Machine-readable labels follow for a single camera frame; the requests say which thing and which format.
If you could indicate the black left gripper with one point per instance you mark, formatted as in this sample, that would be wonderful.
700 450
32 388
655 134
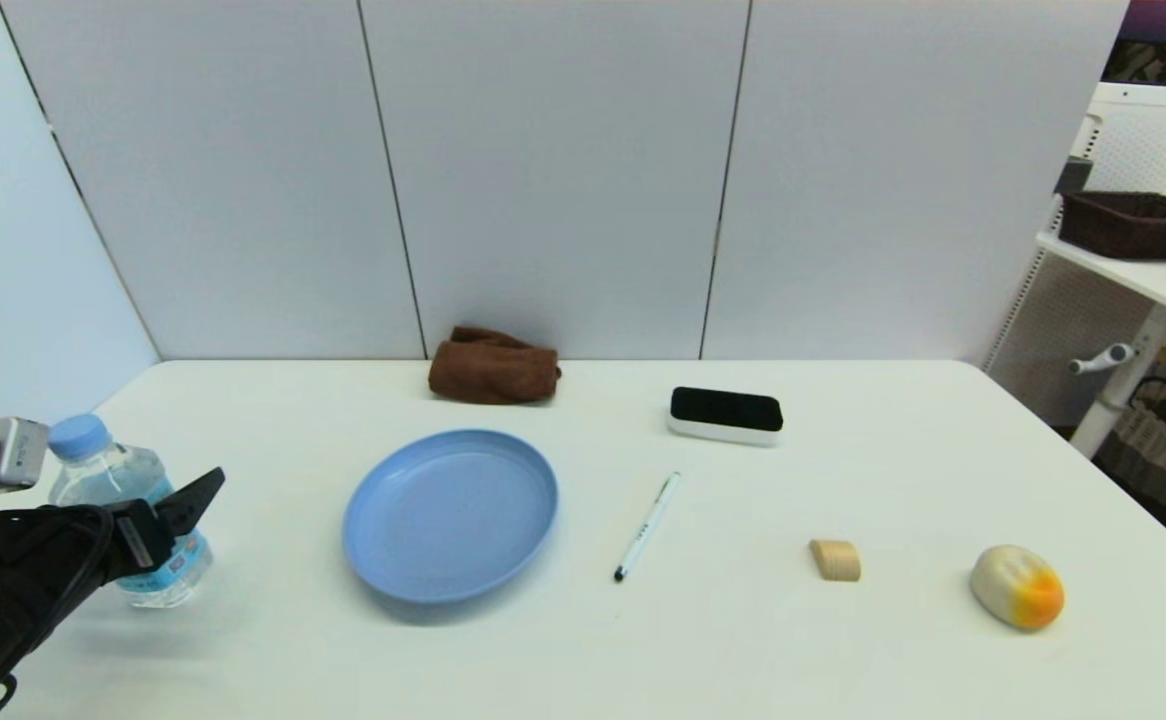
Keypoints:
63 550

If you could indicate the clear soda water bottle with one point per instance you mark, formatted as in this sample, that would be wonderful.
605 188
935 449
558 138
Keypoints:
98 472

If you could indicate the blue plastic plate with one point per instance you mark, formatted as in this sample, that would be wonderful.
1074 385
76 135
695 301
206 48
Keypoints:
448 518

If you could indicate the brown folded cloth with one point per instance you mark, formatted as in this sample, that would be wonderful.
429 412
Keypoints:
491 372

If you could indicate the white pen with black tip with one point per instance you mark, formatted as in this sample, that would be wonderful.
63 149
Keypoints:
646 527

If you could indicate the black and white eraser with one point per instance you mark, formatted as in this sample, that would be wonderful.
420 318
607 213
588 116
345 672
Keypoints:
725 410

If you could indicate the small wooden block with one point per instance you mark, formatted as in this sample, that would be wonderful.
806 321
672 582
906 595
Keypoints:
836 560

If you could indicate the white and orange toy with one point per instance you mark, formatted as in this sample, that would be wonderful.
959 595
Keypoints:
1013 585

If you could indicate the small dark box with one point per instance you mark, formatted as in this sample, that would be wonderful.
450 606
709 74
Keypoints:
1071 178

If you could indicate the white pegboard shelf desk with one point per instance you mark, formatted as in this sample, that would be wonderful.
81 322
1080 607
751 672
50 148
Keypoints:
1143 280

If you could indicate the dark brown wicker basket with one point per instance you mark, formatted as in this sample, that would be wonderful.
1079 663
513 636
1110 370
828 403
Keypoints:
1131 226

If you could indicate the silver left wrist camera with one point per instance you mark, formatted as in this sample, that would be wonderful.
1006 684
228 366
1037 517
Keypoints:
15 450

